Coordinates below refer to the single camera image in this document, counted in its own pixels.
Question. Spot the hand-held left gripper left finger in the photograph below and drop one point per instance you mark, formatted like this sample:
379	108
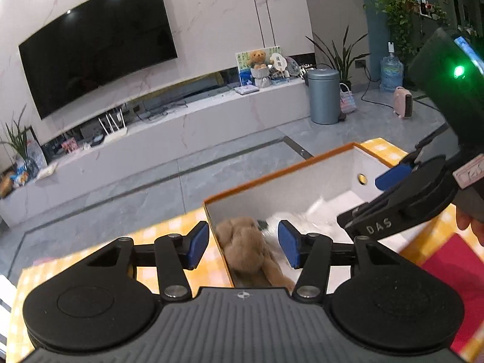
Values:
198	244

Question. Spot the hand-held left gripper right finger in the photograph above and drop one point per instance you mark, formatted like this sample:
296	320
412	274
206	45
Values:
289	242

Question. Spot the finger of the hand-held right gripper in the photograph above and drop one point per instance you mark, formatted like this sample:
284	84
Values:
378	223
393	179

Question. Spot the clear plastic bag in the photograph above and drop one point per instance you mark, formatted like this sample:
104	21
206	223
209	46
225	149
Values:
298	221

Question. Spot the brown plush toy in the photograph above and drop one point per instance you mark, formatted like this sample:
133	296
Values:
242	242

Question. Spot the orange cardboard box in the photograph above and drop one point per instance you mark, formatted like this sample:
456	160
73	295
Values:
264	189

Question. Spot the person's right hand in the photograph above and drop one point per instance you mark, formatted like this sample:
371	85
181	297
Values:
470	223

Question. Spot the blue water jug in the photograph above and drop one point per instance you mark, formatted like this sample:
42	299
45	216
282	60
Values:
391	73

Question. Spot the pink space heater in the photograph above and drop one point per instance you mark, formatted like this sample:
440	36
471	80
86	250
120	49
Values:
404	102

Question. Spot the leafy green pothos plant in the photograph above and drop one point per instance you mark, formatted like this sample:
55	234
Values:
400	11

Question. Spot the red mat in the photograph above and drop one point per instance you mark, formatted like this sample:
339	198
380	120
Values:
453	268

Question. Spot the pastel woven basket bag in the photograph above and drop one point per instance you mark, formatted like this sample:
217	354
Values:
348	102

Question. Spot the long-leaved potted plant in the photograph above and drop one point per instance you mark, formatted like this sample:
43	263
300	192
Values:
338	56

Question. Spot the grey metal trash can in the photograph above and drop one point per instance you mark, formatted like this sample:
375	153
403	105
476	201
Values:
323	98

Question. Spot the white marble television console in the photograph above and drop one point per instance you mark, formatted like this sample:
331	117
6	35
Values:
170	136

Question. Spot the white wifi router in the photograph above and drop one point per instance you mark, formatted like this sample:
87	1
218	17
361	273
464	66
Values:
115	134

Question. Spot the grey decorative stone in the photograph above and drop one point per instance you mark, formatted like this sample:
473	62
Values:
292	68

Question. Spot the yellow checked tablecloth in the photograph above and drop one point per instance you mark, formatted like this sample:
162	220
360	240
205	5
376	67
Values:
53	272

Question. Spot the white round hand fan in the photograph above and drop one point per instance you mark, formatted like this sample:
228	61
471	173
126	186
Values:
279	62

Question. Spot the flat white box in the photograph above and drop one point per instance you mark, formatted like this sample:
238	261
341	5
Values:
246	89

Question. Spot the pink packet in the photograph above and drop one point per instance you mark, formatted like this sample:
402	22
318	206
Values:
69	145

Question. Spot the white folded cloth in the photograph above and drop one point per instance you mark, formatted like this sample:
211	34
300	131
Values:
46	171

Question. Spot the brown teddy bear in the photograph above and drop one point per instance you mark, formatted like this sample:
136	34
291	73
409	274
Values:
259	58

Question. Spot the green and blue picture board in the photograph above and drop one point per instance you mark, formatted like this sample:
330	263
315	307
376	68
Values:
242	72

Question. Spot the orange snack bag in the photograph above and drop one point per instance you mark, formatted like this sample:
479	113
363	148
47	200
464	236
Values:
11	183

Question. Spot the thin-leaved plant in vase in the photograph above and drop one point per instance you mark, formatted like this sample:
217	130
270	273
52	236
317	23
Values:
19	147

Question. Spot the black flat television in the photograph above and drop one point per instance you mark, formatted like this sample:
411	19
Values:
94	45

